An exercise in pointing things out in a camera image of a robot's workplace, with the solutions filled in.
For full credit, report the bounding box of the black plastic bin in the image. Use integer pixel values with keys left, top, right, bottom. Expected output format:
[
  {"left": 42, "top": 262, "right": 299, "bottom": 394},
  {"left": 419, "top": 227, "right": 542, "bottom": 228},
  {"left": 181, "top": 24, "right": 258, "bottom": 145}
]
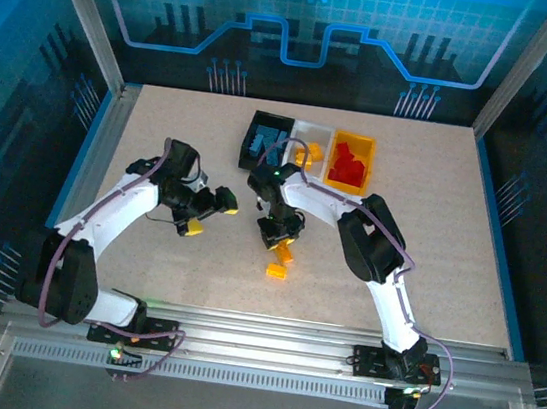
[{"left": 237, "top": 108, "right": 297, "bottom": 177}]

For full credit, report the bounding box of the white plastic bin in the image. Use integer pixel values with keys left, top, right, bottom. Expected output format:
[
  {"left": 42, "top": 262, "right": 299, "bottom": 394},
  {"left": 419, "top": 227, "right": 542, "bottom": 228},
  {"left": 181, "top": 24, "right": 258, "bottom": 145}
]
[{"left": 279, "top": 118, "right": 338, "bottom": 183}]

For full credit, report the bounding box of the yellow plastic bin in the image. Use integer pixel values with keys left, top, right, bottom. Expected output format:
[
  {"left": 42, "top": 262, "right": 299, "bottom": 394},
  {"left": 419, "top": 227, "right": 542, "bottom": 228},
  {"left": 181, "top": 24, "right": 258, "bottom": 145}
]
[{"left": 323, "top": 128, "right": 380, "bottom": 197}]

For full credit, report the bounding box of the black base controller box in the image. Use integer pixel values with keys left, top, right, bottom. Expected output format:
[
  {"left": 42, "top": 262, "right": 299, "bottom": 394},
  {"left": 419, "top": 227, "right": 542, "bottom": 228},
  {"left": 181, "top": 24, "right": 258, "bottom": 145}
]
[
  {"left": 385, "top": 384, "right": 425, "bottom": 409},
  {"left": 104, "top": 343, "right": 146, "bottom": 383}
]

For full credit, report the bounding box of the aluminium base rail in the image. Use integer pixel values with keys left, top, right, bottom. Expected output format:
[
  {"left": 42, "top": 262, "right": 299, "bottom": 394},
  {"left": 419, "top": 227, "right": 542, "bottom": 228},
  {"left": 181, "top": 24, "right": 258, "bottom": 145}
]
[{"left": 0, "top": 279, "right": 533, "bottom": 400}]

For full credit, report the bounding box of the aluminium side rail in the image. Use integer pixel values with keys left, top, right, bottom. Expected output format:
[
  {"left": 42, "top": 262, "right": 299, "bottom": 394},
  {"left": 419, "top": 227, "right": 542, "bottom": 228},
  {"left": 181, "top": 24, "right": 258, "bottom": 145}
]
[{"left": 45, "top": 75, "right": 142, "bottom": 241}]

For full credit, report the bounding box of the black left mount plate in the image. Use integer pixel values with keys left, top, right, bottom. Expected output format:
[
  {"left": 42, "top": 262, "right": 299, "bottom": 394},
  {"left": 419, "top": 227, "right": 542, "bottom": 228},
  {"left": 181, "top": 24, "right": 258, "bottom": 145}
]
[{"left": 86, "top": 310, "right": 181, "bottom": 354}]

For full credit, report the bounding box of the black mount plate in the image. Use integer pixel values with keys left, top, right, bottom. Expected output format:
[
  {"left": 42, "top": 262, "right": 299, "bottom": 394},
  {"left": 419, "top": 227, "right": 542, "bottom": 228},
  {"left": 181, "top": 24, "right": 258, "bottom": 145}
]
[
  {"left": 350, "top": 343, "right": 445, "bottom": 388},
  {"left": 86, "top": 310, "right": 181, "bottom": 354}
]

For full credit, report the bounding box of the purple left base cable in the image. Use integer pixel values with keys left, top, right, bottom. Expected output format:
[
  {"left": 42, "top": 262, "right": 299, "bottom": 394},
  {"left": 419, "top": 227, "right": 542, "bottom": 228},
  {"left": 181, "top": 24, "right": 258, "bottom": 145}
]
[{"left": 88, "top": 319, "right": 187, "bottom": 390}]

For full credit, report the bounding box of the slotted grey cable duct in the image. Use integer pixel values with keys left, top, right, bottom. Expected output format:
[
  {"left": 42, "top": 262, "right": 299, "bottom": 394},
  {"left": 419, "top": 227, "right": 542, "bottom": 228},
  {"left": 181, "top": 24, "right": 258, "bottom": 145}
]
[{"left": 10, "top": 335, "right": 395, "bottom": 409}]

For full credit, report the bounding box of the black right mount plate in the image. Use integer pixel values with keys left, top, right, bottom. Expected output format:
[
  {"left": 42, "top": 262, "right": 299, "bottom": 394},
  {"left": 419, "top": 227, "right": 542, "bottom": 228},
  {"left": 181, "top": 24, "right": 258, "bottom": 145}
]
[{"left": 350, "top": 343, "right": 445, "bottom": 388}]

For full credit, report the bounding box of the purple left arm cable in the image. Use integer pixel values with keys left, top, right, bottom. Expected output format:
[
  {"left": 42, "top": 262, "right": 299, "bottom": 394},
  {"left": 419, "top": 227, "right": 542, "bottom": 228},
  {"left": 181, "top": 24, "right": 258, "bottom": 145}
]
[{"left": 34, "top": 123, "right": 175, "bottom": 343}]

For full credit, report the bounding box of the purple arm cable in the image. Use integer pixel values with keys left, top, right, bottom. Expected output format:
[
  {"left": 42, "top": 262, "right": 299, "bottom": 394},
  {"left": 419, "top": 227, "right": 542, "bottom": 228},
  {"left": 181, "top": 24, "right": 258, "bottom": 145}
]
[
  {"left": 34, "top": 123, "right": 175, "bottom": 343},
  {"left": 227, "top": 133, "right": 483, "bottom": 409}
]

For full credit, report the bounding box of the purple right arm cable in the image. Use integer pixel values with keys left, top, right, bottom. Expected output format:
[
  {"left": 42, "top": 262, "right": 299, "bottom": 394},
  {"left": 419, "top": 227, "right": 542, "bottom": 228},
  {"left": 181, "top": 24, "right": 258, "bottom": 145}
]
[{"left": 227, "top": 133, "right": 483, "bottom": 409}]

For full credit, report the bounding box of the aluminium frame post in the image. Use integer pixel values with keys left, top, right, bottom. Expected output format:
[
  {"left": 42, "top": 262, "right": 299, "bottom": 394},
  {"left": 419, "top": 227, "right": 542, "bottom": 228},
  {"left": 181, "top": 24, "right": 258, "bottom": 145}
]
[
  {"left": 472, "top": 0, "right": 547, "bottom": 146},
  {"left": 23, "top": 0, "right": 136, "bottom": 95}
]

